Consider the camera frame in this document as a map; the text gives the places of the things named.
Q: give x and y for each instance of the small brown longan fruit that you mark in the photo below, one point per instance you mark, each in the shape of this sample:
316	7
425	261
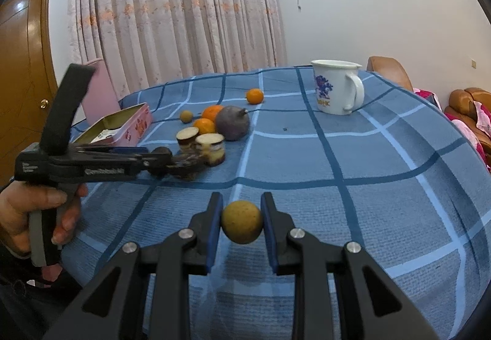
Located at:
186	116

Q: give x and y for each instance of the pink cylindrical kettle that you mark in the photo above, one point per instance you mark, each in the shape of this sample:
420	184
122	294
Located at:
100	99

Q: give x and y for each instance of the pink metal tin box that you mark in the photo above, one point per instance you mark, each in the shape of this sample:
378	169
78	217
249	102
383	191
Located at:
132	123

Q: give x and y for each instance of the person's left hand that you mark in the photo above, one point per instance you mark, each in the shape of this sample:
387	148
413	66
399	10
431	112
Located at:
19	199

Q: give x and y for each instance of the far small orange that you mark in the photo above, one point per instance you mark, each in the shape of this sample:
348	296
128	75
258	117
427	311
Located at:
255	96

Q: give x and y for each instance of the brown leather sofa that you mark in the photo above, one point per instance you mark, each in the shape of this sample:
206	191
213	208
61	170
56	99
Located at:
462	105

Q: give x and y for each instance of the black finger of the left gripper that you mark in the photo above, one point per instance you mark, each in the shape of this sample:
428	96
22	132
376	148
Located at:
163	156

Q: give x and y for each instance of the whole purple passion fruit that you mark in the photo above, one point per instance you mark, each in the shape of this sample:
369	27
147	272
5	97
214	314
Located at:
232	122

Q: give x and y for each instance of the orange behind purple fruit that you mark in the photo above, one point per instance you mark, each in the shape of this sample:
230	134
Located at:
211	112

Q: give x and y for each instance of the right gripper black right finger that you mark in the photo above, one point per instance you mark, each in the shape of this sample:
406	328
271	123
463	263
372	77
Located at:
343	278

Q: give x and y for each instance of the cut purple fruit piece small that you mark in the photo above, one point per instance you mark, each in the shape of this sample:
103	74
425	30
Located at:
186	137

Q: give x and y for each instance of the cut purple fruit piece large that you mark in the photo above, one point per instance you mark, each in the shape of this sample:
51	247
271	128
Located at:
211	148

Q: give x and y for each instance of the blue plaid tablecloth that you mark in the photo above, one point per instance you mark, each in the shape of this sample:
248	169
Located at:
396	176

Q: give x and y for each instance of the paper sheet in tin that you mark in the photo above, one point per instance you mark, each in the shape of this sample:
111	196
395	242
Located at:
104	134

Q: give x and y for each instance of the pink floral curtain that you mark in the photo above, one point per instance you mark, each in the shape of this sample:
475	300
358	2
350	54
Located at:
150	42

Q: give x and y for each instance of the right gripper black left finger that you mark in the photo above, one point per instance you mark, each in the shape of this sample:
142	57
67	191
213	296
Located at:
144	292

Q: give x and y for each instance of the wooden door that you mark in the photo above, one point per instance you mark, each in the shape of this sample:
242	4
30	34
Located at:
28	84

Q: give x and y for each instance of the white mug with blue print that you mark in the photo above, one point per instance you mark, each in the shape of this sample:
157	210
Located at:
338	87

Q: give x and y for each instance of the brown leather chair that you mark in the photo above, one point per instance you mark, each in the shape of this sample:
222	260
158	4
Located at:
390	69

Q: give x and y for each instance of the dark purple fruit half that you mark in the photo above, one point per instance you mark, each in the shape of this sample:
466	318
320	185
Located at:
186	166

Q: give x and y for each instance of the orange near purple fruit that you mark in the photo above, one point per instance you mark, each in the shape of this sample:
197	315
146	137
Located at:
205	126

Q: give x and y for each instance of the pink floral blanket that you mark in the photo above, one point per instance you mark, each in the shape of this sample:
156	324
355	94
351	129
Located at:
462	127

